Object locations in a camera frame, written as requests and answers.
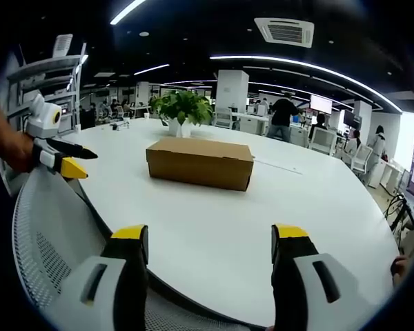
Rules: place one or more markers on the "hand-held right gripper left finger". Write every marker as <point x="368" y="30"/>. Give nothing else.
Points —
<point x="100" y="286"/>

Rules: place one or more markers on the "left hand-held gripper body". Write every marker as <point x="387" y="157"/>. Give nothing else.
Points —
<point x="44" y="119"/>

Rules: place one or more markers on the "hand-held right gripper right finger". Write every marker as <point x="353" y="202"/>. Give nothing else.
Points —
<point x="307" y="286"/>

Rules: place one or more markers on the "brown cardboard shoe box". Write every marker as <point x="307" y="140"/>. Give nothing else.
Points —
<point x="200" y="162"/>

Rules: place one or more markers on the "person's left hand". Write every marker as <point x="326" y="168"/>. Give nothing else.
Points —
<point x="15" y="151"/>

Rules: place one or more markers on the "grey metal shelf rack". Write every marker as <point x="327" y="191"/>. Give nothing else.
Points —
<point x="45" y="89"/>

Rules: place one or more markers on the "white mesh office chair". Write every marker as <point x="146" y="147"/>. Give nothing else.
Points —
<point x="55" y="248"/>

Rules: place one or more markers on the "green potted plant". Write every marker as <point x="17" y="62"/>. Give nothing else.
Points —
<point x="183" y="110"/>

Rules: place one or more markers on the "white desk cabinet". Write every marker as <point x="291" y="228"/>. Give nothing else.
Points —
<point x="253" y="123"/>

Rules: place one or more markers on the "white square pillar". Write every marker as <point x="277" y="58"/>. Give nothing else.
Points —
<point x="232" y="90"/>

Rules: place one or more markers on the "ceiling air conditioner vent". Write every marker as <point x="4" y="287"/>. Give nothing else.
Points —
<point x="284" y="31"/>

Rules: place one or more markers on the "wall display screen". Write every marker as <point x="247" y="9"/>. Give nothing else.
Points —
<point x="321" y="103"/>

